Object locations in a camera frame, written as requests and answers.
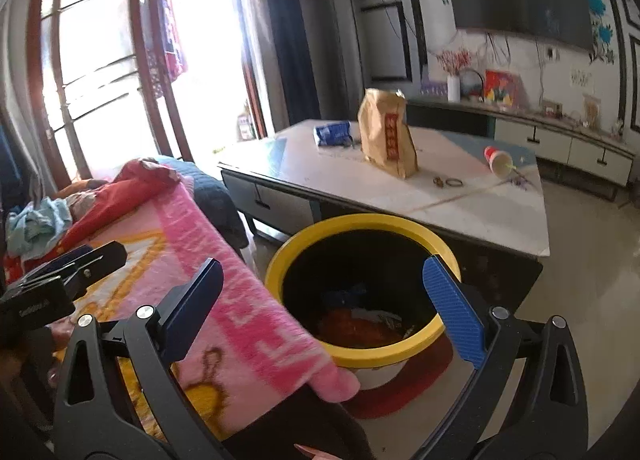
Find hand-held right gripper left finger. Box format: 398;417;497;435
52;257;225;460

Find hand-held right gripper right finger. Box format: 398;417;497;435
422;254;588;460

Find white television cabinet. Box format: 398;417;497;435
407;97;636;188

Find white vase with red flowers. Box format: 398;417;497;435
435;47;473;102

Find small beige packet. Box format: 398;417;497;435
582;95;601;128

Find red paper cup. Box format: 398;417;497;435
483;145;515;176

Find person's right hand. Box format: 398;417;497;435
294;442;346;460

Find round black frame ornament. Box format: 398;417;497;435
459;67;486;101

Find red plastic bag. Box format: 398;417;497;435
317;307;401;346

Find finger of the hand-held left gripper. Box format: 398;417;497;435
57;240;128;291
10;244;96;286

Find blue quilted cushion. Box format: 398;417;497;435
155;155;251;248

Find white coffee table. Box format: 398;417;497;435
217;119;551;301

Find blue packet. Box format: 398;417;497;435
313;121;353;148

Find yellow rimmed black trash bin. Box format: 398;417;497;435
264;214;462;421

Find colourful picture box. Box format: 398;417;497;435
484;69;521;106

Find brown window frame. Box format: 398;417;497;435
27;0;266;181

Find brown paper bag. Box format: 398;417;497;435
357;87;418;180

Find dark blue curtain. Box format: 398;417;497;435
0;0;56;201
257;0;321;131

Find hanging clothes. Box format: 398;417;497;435
145;0;188;98

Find pale floral cloth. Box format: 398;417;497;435
65;190;108;213

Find light blue clothes pile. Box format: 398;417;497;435
5;197;73;258

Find grey standing air conditioner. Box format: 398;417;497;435
320;0;368;121

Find blue plastic bag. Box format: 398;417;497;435
322;287;371;311

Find pink yellow printed blanket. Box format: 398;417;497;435
0;180;361;443

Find red quilt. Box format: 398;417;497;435
5;160;183;261

